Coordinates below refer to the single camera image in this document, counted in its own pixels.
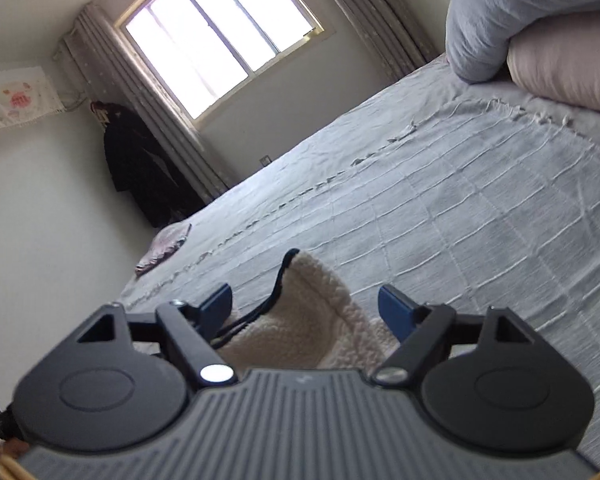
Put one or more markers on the left grey curtain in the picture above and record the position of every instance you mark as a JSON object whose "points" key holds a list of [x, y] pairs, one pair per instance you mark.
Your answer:
{"points": [[101, 63]]}

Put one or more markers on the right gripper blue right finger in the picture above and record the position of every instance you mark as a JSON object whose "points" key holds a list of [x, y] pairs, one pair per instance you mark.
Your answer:
{"points": [[421, 332]]}

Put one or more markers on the small folded pink cloth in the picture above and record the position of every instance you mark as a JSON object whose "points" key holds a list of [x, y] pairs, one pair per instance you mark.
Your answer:
{"points": [[166, 243]]}

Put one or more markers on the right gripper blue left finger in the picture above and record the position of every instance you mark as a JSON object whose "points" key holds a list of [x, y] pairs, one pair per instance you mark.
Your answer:
{"points": [[188, 331]]}

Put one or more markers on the brown clothing pile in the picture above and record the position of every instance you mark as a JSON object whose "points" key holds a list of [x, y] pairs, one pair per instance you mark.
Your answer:
{"points": [[13, 448]]}

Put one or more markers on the white cloth wall hanging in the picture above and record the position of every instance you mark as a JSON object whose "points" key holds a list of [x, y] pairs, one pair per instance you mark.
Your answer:
{"points": [[26, 95]]}

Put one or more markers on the pink pillow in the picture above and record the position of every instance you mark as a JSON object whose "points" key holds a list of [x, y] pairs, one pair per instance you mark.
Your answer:
{"points": [[559, 60]]}

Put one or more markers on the dark hanging coat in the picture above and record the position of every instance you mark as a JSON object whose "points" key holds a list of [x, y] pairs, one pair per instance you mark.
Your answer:
{"points": [[139, 166]]}

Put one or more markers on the right grey curtain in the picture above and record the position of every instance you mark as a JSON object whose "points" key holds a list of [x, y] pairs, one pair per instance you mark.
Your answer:
{"points": [[389, 30]]}

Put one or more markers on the grey checked bedspread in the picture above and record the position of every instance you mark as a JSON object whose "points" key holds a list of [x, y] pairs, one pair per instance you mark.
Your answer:
{"points": [[475, 195]]}

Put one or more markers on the cream fleece jacket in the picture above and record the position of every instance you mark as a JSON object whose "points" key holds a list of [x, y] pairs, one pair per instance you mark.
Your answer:
{"points": [[315, 323]]}

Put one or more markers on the grey curtain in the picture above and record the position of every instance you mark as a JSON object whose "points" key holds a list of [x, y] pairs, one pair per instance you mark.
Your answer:
{"points": [[389, 30], [101, 63]]}

